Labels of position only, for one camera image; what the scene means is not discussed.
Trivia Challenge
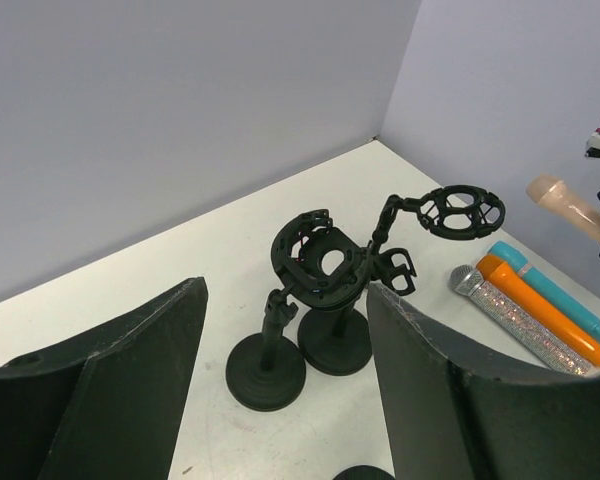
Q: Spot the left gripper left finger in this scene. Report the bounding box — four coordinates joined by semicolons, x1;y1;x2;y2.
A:
0;277;208;479

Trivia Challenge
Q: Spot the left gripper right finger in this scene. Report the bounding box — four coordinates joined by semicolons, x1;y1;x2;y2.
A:
366;283;600;479

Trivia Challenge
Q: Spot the beige microphone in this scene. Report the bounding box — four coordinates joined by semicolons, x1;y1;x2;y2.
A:
526;174;600;243

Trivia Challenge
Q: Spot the silver glitter microphone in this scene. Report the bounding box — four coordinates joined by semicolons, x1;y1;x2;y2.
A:
449;264;594;376

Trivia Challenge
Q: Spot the orange microphone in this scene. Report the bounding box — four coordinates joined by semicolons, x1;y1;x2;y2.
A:
476;254;600;367

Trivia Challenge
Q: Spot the cyan microphone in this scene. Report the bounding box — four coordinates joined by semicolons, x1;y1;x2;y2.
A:
488;241;600;343

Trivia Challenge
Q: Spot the black tripod shock mount stand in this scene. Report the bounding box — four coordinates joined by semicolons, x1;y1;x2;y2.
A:
367;184;506;297

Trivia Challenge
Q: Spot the black stand with orange microphone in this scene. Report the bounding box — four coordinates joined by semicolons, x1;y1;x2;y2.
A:
224;208;369;414

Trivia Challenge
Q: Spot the black round base clip stand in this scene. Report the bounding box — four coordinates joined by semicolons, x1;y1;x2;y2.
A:
297;247;419;377

